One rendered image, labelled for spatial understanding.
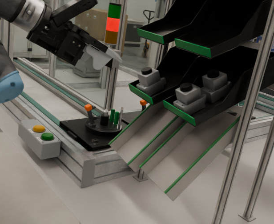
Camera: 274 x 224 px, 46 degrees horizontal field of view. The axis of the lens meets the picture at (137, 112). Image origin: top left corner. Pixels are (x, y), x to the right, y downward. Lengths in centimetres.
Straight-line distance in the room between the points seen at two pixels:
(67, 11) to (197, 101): 36
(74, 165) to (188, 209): 39
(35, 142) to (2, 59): 50
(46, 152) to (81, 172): 15
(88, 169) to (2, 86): 47
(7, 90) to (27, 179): 47
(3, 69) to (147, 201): 60
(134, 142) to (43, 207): 32
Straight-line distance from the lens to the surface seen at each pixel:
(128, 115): 141
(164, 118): 100
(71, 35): 75
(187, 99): 79
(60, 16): 76
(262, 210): 119
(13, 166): 118
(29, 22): 73
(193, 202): 111
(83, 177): 105
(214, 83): 82
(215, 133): 91
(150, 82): 89
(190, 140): 93
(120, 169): 113
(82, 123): 126
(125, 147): 101
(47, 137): 113
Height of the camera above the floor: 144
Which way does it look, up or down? 19 degrees down
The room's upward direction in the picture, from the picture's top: 9 degrees clockwise
